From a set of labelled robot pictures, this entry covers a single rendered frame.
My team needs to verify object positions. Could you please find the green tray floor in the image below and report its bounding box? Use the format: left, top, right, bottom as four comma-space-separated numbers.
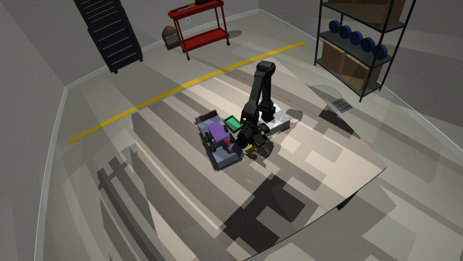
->
225, 117, 241, 130

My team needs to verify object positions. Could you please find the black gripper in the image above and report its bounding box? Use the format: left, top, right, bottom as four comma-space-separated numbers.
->
236, 123, 270, 149

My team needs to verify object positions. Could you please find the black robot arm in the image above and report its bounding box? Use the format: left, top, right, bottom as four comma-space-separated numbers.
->
237, 61, 276, 148

